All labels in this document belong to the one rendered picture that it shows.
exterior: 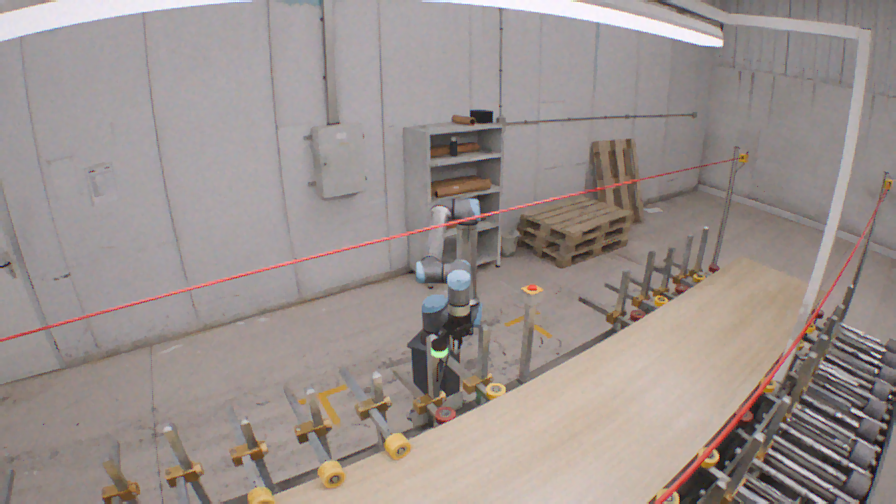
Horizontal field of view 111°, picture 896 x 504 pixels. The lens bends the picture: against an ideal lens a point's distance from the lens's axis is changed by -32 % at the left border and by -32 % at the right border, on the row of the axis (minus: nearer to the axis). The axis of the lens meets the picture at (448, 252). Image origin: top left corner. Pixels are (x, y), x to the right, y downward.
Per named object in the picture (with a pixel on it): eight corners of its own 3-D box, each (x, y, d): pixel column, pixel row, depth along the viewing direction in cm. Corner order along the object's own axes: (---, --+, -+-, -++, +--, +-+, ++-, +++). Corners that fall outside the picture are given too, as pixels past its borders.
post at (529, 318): (516, 380, 215) (523, 301, 196) (524, 376, 217) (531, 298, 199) (522, 385, 211) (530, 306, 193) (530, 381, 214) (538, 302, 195)
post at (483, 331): (475, 409, 204) (478, 325, 184) (481, 406, 205) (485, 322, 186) (479, 413, 201) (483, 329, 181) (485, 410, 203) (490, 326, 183)
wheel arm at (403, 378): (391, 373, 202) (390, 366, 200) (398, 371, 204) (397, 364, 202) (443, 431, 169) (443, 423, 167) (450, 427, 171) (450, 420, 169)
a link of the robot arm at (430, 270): (431, 194, 241) (413, 267, 185) (454, 194, 240) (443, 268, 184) (432, 213, 247) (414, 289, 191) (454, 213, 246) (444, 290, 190)
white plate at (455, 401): (412, 429, 185) (411, 412, 181) (461, 406, 199) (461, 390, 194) (413, 429, 185) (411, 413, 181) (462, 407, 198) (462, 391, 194)
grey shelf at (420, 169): (408, 272, 481) (402, 126, 418) (476, 253, 526) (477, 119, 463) (429, 289, 447) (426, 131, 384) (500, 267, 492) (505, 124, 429)
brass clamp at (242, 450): (232, 457, 139) (227, 447, 137) (266, 445, 146) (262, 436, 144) (235, 468, 135) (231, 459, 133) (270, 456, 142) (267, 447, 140)
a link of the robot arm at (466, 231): (452, 320, 267) (452, 195, 244) (481, 321, 266) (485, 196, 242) (450, 332, 253) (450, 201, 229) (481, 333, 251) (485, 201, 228)
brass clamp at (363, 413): (355, 412, 165) (353, 403, 163) (386, 400, 171) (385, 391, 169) (361, 422, 160) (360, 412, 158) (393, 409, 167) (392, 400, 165)
